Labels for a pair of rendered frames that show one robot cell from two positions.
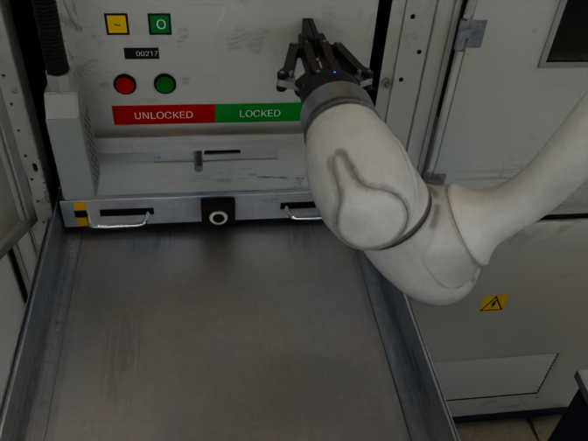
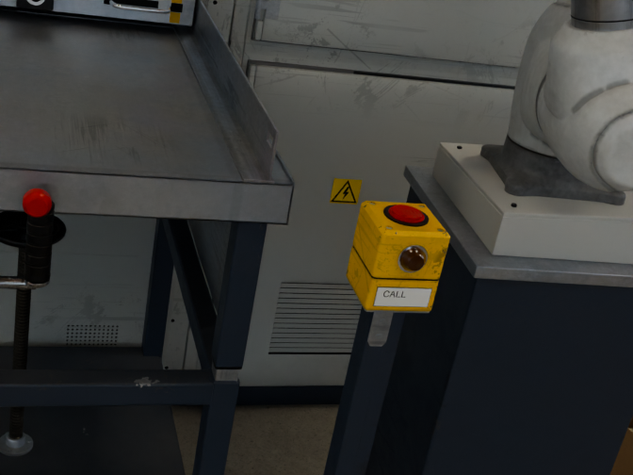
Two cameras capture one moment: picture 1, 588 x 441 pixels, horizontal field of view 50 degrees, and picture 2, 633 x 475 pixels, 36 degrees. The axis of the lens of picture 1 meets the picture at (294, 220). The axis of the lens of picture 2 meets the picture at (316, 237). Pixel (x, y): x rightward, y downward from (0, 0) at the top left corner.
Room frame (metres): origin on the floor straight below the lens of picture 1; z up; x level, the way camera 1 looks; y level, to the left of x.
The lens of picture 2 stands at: (-0.84, -0.13, 1.32)
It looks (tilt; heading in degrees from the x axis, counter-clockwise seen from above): 25 degrees down; 350
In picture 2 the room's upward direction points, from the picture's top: 11 degrees clockwise
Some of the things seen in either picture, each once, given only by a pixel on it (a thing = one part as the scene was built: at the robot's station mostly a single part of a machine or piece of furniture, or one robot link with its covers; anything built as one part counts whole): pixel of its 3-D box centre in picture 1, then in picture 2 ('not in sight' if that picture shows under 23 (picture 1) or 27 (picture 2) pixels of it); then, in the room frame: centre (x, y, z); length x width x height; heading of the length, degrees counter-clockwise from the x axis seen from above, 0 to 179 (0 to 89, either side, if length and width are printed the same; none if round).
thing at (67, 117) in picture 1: (73, 138); not in sight; (0.76, 0.33, 1.09); 0.08 x 0.05 x 0.17; 10
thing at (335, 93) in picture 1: (339, 122); not in sight; (0.63, -0.05, 1.23); 0.09 x 0.06 x 0.09; 100
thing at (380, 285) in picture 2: not in sight; (397, 255); (0.12, -0.38, 0.85); 0.08 x 0.08 x 0.10; 10
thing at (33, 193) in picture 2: not in sight; (37, 199); (0.22, 0.02, 0.82); 0.04 x 0.03 x 0.03; 10
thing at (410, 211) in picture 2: not in sight; (405, 218); (0.12, -0.38, 0.90); 0.04 x 0.04 x 0.02
